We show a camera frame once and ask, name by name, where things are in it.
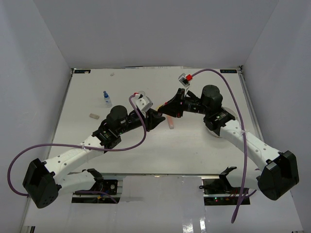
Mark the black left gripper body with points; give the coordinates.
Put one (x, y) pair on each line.
(148, 120)

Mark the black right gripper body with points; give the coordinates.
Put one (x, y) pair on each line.
(179, 108)

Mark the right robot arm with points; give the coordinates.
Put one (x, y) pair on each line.
(277, 171)

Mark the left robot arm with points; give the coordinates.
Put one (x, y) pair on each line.
(45, 180)

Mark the clear tape roll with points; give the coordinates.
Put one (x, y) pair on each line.
(142, 93)

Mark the blue spray bottle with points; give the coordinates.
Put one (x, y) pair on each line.
(107, 99)

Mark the white round desk organizer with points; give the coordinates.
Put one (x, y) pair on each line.
(219, 119)

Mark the grey eraser block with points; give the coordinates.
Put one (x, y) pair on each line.
(94, 116)

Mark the right black corner label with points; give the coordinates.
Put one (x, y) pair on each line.
(228, 71)

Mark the black corner label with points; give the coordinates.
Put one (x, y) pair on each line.
(228, 71)
(82, 71)

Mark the left black corner label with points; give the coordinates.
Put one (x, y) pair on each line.
(82, 71)

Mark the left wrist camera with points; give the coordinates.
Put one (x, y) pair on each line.
(143, 102)

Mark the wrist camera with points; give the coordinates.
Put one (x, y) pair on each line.
(143, 102)
(185, 79)

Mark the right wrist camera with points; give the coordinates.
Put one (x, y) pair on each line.
(185, 79)

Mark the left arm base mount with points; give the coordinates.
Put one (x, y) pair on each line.
(106, 190)

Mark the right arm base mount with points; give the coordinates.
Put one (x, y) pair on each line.
(218, 191)

